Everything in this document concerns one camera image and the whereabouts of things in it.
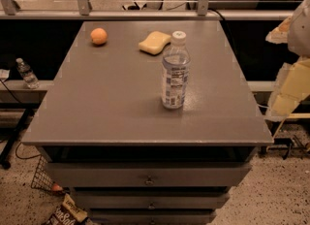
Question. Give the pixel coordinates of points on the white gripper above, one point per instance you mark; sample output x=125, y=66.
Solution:
x=300, y=30

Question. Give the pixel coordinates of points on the clear blue-label plastic bottle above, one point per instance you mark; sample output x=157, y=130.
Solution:
x=175, y=71

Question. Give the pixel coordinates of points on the small clear water bottle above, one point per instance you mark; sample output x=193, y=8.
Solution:
x=27, y=73

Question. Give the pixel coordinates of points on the yellow metal stand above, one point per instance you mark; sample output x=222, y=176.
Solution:
x=290, y=134

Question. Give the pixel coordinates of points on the yellow sponge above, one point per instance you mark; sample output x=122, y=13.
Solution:
x=155, y=42

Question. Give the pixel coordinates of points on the orange fruit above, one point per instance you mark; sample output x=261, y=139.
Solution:
x=99, y=36

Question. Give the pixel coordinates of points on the grey drawer cabinet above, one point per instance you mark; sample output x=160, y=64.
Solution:
x=125, y=158

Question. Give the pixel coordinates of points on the small orange ball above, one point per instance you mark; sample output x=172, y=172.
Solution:
x=56, y=188

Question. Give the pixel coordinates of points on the snack chip bag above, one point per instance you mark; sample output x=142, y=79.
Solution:
x=68, y=213

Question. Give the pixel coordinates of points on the black table leg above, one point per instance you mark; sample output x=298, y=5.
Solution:
x=4, y=161

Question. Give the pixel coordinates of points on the wire mesh basket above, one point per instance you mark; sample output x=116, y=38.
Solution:
x=41, y=180

